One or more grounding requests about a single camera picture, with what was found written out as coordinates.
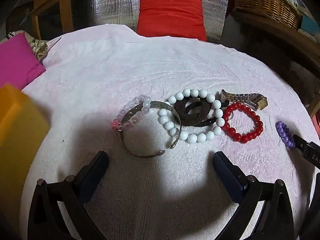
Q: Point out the dark wooden shelf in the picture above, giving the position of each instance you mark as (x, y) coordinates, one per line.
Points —
(275, 37)

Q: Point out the magenta cushion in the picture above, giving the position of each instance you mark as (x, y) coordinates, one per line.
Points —
(15, 60)

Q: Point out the wooden chair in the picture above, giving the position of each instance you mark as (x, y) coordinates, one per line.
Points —
(66, 10)

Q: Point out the silver foil insulation sheet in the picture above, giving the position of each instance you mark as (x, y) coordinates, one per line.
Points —
(112, 2)

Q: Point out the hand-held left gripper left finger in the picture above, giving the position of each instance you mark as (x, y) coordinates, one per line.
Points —
(92, 177)

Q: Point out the pale pink towel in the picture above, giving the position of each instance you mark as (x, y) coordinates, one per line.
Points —
(150, 67)

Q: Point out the black elastic band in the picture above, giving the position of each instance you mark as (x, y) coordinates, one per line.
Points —
(205, 123)

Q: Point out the silver metal cuff bangle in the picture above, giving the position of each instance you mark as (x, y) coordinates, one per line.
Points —
(160, 104)

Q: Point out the orange cardboard box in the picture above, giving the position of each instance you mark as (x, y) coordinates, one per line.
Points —
(17, 130)

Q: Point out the gold metal wristwatch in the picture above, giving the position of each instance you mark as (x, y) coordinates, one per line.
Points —
(261, 102)

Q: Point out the patterned beige cloth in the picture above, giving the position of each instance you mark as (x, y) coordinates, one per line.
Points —
(38, 47)

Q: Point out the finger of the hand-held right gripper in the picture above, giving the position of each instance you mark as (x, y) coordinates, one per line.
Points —
(308, 152)

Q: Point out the teal box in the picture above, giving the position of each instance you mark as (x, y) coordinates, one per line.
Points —
(310, 26)

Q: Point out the wicker basket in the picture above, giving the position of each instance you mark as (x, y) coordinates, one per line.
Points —
(270, 5)

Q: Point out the red cushion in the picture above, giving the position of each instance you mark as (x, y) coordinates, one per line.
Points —
(170, 17)

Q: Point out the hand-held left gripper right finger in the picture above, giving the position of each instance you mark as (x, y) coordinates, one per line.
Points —
(225, 172)

